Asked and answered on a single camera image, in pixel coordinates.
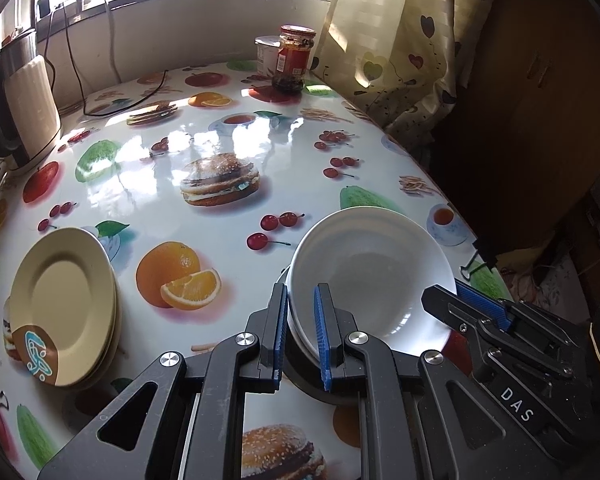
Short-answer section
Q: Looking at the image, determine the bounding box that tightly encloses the stack of beige plates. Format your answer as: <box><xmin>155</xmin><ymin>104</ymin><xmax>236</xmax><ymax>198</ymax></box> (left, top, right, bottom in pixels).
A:
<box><xmin>10</xmin><ymin>227</ymin><xmax>117</xmax><ymax>388</ymax></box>

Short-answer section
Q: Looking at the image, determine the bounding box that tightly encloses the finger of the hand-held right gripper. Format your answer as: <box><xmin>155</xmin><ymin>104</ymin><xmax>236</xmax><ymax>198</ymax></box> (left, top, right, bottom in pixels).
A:
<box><xmin>421</xmin><ymin>279</ymin><xmax>519</xmax><ymax>334</ymax></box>

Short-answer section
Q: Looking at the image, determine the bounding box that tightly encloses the black power cable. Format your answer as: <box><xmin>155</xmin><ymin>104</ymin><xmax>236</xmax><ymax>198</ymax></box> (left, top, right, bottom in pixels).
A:
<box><xmin>42</xmin><ymin>5</ymin><xmax>168</xmax><ymax>117</ymax></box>

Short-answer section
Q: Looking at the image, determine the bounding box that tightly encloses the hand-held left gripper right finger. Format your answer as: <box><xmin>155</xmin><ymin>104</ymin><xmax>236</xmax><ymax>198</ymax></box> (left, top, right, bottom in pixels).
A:
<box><xmin>312</xmin><ymin>282</ymin><xmax>551</xmax><ymax>480</ymax></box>

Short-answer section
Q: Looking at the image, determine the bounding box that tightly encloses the cream heart print curtain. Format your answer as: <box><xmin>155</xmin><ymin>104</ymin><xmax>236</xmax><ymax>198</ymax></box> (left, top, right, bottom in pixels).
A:
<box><xmin>312</xmin><ymin>0</ymin><xmax>506</xmax><ymax>151</ymax></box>

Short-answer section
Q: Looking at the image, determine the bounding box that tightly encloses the cream electric kettle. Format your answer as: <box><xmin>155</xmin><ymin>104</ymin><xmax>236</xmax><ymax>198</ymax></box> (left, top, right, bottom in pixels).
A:
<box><xmin>0</xmin><ymin>30</ymin><xmax>63</xmax><ymax>166</ymax></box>

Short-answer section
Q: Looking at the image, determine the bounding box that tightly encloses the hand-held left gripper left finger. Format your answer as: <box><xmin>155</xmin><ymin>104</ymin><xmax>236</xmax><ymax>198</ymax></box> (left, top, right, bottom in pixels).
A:
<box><xmin>37</xmin><ymin>282</ymin><xmax>289</xmax><ymax>480</ymax></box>

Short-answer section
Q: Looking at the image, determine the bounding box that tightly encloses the white kettle base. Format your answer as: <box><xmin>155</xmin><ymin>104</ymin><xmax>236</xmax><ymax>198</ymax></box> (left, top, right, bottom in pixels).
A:
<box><xmin>7</xmin><ymin>132</ymin><xmax>64</xmax><ymax>173</ymax></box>

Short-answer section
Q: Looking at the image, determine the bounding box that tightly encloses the glass jar with red label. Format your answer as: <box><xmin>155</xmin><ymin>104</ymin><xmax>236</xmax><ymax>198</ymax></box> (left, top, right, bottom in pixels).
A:
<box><xmin>271</xmin><ymin>25</ymin><xmax>317</xmax><ymax>95</ymax></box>

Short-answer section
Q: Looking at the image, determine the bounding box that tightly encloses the fruit print tablecloth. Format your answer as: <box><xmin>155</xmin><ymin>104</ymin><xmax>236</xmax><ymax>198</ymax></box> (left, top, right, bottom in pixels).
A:
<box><xmin>0</xmin><ymin>60</ymin><xmax>513</xmax><ymax>480</ymax></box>

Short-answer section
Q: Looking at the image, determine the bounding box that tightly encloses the white plastic cup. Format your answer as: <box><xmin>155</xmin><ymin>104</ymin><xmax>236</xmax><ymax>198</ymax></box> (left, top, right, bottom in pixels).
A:
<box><xmin>255</xmin><ymin>35</ymin><xmax>283</xmax><ymax>78</ymax></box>

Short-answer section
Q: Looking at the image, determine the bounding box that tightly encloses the floral cloth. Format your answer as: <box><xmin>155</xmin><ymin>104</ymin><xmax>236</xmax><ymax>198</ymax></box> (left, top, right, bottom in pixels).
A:
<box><xmin>500</xmin><ymin>250</ymin><xmax>591</xmax><ymax>321</ymax></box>

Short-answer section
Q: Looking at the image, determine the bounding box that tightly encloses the brown wooden cabinet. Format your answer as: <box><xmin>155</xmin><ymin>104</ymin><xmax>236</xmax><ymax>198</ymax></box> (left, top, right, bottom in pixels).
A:
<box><xmin>430</xmin><ymin>0</ymin><xmax>600</xmax><ymax>261</ymax></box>

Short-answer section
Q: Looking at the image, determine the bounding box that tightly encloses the beige plate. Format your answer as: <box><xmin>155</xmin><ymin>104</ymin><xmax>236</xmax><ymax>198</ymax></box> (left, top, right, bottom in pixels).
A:
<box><xmin>17</xmin><ymin>240</ymin><xmax>124</xmax><ymax>392</ymax></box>

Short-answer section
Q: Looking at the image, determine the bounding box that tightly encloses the black binder clip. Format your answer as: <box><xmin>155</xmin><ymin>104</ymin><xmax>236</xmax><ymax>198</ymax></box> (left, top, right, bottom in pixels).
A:
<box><xmin>460</xmin><ymin>240</ymin><xmax>501</xmax><ymax>281</ymax></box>

